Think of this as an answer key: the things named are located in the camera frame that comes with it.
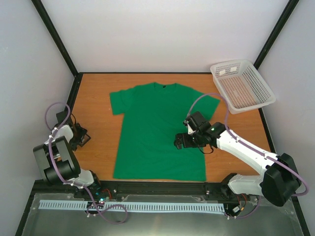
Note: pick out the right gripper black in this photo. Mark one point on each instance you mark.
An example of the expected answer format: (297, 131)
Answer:
(186, 143)

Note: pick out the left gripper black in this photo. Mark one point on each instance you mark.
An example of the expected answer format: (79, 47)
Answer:
(82, 132)

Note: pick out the green t-shirt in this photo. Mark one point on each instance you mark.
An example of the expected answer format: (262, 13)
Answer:
(153, 115)

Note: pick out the white perforated plastic basket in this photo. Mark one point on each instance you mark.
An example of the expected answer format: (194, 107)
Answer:
(239, 82)

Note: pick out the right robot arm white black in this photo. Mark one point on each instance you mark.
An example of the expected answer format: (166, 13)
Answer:
(277, 179)

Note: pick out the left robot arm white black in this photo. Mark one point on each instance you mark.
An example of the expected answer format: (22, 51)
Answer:
(60, 158)

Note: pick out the small circuit board with led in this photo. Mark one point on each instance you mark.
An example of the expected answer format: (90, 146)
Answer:
(104, 195)

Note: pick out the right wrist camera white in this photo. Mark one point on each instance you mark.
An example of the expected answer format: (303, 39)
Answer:
(196, 122)

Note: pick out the black aluminium rail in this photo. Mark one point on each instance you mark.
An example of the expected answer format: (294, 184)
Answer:
(210, 191)

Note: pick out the light blue cable duct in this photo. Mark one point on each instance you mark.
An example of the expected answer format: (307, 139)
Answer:
(136, 207)

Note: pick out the left black frame post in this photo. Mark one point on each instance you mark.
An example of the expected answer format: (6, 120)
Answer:
(40, 8)

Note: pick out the black frame post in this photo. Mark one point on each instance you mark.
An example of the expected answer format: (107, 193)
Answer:
(281, 22)
(40, 8)

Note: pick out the right black frame post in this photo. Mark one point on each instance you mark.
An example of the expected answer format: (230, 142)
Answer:
(281, 22)

